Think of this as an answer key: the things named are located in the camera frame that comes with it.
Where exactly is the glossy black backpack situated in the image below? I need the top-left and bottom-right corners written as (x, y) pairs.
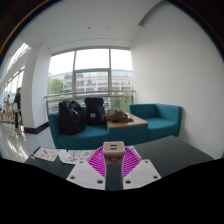
top-left (58, 100), bottom-right (87, 136)

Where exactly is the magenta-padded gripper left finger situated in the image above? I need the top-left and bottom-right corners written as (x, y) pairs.
top-left (65, 146), bottom-right (108, 191)

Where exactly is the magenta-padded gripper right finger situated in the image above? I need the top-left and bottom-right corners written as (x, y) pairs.
top-left (121, 146), bottom-right (163, 191)

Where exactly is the black backpack with label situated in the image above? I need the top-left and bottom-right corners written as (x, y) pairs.
top-left (83, 97), bottom-right (108, 127)

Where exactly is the person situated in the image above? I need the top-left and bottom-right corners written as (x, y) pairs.
top-left (13, 87), bottom-right (23, 129)

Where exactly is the wood-topped teal side table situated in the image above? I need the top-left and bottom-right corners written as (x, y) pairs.
top-left (106, 113), bottom-right (149, 146)

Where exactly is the teal sofa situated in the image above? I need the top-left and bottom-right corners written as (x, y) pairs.
top-left (128, 103), bottom-right (184, 141)
top-left (48, 106), bottom-right (111, 150)

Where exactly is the brown bag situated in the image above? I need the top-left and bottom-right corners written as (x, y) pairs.
top-left (105, 109), bottom-right (135, 124)

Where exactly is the metal window railing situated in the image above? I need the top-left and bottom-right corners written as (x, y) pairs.
top-left (44, 89), bottom-right (136, 116)

